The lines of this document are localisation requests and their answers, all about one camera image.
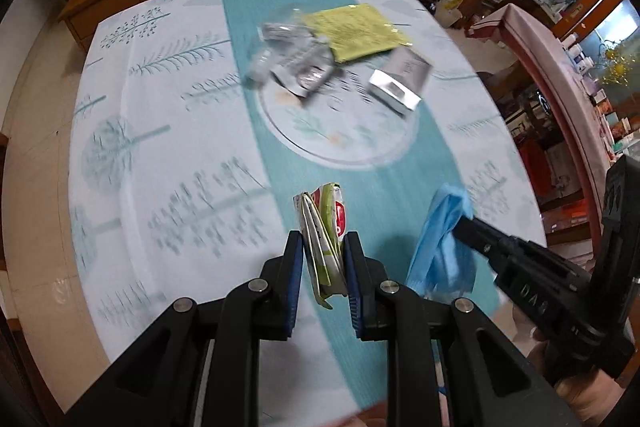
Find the table with patterned cloth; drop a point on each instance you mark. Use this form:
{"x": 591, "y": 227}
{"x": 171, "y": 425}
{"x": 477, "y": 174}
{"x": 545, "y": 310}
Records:
{"x": 175, "y": 132}

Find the yellow printed sheet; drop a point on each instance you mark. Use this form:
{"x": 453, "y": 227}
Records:
{"x": 360, "y": 29}

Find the silver box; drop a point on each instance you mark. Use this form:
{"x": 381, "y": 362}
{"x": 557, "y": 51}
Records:
{"x": 395, "y": 89}

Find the blue face mask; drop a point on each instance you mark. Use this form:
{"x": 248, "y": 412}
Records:
{"x": 440, "y": 247}

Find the green white packet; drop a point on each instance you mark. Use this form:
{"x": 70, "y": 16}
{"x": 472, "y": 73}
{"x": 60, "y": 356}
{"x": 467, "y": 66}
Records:
{"x": 325, "y": 232}

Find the silver foil sachet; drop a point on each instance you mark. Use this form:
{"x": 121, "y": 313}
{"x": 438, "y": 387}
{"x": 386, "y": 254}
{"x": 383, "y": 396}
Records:
{"x": 305, "y": 77}

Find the pink covered table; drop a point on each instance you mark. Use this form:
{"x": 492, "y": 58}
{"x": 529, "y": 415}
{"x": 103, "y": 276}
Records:
{"x": 550, "y": 72}

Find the person's pink clothing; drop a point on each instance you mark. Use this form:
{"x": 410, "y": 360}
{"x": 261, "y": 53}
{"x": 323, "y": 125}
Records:
{"x": 367, "y": 417}

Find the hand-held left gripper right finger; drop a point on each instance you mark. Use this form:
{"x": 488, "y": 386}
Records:
{"x": 352, "y": 292}

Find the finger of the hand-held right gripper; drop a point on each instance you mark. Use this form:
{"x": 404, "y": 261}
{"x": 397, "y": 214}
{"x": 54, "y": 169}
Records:
{"x": 480, "y": 242}

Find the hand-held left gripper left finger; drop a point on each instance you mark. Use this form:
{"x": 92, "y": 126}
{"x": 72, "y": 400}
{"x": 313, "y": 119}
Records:
{"x": 295, "y": 287}

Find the person's right forearm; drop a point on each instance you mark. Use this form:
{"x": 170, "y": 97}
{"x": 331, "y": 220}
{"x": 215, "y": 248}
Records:
{"x": 585, "y": 402}

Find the clear plastic wrapper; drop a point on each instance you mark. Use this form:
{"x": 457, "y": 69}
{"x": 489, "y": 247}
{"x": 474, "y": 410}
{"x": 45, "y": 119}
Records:
{"x": 260, "y": 62}

